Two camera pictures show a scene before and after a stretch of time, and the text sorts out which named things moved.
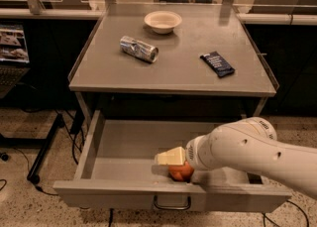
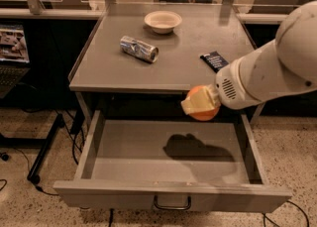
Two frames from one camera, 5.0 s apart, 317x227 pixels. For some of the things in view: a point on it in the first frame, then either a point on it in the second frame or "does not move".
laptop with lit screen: [14, 58] does not move
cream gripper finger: [174, 157] -> [202, 98]
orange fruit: [181, 172] -> [202, 116]
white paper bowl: [162, 22] does not move
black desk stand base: [43, 143] does not move
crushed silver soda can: [139, 49] does not move
